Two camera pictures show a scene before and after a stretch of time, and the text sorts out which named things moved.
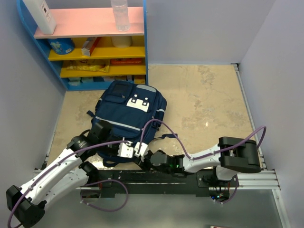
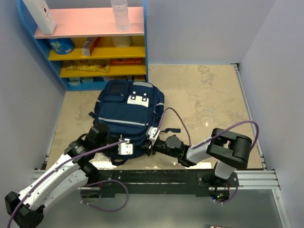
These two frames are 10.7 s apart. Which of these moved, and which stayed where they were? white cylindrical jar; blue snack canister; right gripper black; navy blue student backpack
Moved: right gripper black
Stayed: navy blue student backpack; blue snack canister; white cylindrical jar
